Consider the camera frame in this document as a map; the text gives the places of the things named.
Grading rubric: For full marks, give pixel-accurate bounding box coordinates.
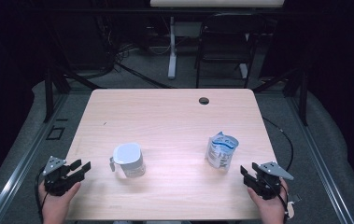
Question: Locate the hand-held gripper cable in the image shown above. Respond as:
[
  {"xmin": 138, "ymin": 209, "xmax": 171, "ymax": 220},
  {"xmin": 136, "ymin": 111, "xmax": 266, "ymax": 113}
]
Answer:
[
  {"xmin": 271, "ymin": 176, "xmax": 290, "ymax": 218},
  {"xmin": 34, "ymin": 169, "xmax": 50, "ymax": 223}
]

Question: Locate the white and blue pouch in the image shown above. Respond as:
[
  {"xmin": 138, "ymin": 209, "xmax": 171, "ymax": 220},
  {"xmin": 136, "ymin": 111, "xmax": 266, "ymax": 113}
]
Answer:
[{"xmin": 205, "ymin": 131, "xmax": 240, "ymax": 172}]

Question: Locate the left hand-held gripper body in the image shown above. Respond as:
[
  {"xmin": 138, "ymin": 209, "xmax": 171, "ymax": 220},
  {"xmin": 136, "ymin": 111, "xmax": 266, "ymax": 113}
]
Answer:
[{"xmin": 42, "ymin": 155, "xmax": 75, "ymax": 197}]

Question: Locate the black metal frame stand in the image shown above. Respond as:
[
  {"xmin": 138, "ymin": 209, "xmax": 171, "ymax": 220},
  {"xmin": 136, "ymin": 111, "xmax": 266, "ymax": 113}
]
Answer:
[
  {"xmin": 252, "ymin": 66, "xmax": 309, "ymax": 127},
  {"xmin": 43, "ymin": 66, "xmax": 106, "ymax": 124}
]

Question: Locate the clear jar with grey lid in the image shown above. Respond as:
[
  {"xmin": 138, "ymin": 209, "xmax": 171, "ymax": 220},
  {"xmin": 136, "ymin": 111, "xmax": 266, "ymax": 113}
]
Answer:
[{"xmin": 108, "ymin": 142, "xmax": 147, "ymax": 179}]

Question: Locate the white desk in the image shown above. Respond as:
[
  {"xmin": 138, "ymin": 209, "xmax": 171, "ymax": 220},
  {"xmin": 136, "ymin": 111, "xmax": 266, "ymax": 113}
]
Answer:
[{"xmin": 149, "ymin": 0, "xmax": 286, "ymax": 80}]

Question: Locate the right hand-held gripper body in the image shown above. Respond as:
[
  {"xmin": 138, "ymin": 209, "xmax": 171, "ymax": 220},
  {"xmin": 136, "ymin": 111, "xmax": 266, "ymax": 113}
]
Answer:
[{"xmin": 252, "ymin": 161, "xmax": 294, "ymax": 201}]

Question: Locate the person's left hand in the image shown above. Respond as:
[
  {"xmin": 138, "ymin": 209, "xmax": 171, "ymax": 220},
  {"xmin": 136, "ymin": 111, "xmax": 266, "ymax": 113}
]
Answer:
[{"xmin": 37, "ymin": 181, "xmax": 82, "ymax": 224}]

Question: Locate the thin black floor cable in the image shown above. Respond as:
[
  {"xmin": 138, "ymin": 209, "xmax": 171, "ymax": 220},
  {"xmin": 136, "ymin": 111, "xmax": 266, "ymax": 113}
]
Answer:
[{"xmin": 262, "ymin": 116, "xmax": 294, "ymax": 172}]

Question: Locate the person's right hand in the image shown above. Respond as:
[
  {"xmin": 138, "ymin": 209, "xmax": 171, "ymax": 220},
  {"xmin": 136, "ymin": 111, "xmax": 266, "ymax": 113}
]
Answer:
[{"xmin": 248, "ymin": 180, "xmax": 290, "ymax": 224}]

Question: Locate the left hand-held gripper cable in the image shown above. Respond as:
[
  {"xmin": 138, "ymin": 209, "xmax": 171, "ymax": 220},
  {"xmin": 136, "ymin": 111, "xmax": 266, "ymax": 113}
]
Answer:
[{"xmin": 34, "ymin": 169, "xmax": 50, "ymax": 223}]

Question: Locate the tangle of dark cables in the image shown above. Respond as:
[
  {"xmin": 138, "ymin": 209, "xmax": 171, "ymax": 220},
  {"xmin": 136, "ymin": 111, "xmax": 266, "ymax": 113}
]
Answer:
[{"xmin": 93, "ymin": 15, "xmax": 173, "ymax": 90}]

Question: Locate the right hand-held gripper cable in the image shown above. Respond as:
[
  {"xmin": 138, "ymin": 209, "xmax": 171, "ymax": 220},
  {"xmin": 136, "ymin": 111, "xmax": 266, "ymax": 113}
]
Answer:
[{"xmin": 271, "ymin": 176, "xmax": 290, "ymax": 218}]

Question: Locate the aluminium floor rail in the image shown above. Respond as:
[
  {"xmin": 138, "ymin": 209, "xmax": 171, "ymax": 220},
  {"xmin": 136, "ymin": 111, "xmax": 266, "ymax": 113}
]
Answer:
[
  {"xmin": 0, "ymin": 92, "xmax": 68, "ymax": 224},
  {"xmin": 285, "ymin": 92, "xmax": 354, "ymax": 224}
]

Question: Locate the black folding chair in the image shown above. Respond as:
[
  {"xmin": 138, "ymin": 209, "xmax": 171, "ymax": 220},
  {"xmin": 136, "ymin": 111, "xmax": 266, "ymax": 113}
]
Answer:
[{"xmin": 194, "ymin": 12, "xmax": 267, "ymax": 90}]

